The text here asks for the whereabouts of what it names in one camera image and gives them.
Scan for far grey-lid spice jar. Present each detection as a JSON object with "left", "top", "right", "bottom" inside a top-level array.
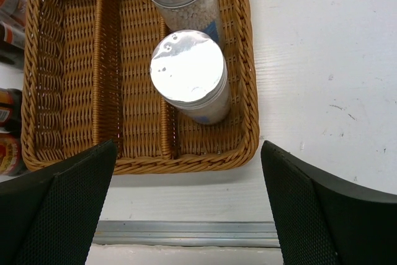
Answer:
[{"left": 1, "top": 0, "right": 27, "bottom": 30}]

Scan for near grey-lid spice jar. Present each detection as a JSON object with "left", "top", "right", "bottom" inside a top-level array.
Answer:
[{"left": 0, "top": 21, "right": 25, "bottom": 70}]

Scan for red-lid sauce jar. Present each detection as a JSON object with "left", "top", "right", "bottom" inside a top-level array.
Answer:
[
  {"left": 1, "top": 88, "right": 22, "bottom": 138},
  {"left": 1, "top": 133, "right": 27, "bottom": 176}
]

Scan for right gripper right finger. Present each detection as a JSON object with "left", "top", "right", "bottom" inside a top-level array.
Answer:
[{"left": 261, "top": 141, "right": 396, "bottom": 264}]

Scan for grey-lid spice jar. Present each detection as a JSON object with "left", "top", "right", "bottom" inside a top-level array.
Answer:
[
  {"left": 1, "top": 0, "right": 27, "bottom": 30},
  {"left": 0, "top": 21, "right": 25, "bottom": 70}
]

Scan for brown wicker divided basket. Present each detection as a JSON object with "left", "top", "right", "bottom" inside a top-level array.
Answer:
[{"left": 21, "top": 0, "right": 260, "bottom": 174}]

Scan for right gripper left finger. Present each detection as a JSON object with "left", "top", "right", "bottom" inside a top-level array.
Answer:
[{"left": 1, "top": 140, "right": 117, "bottom": 264}]

